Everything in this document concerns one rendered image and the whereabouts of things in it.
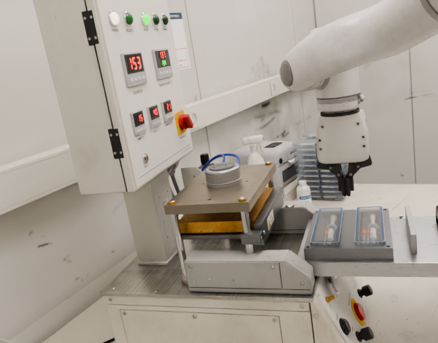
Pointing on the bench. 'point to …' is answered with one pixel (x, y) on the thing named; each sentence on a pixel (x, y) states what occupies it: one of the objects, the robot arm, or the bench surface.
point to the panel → (343, 305)
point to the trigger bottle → (254, 149)
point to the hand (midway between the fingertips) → (345, 185)
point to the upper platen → (220, 222)
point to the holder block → (345, 253)
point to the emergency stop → (359, 311)
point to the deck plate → (173, 280)
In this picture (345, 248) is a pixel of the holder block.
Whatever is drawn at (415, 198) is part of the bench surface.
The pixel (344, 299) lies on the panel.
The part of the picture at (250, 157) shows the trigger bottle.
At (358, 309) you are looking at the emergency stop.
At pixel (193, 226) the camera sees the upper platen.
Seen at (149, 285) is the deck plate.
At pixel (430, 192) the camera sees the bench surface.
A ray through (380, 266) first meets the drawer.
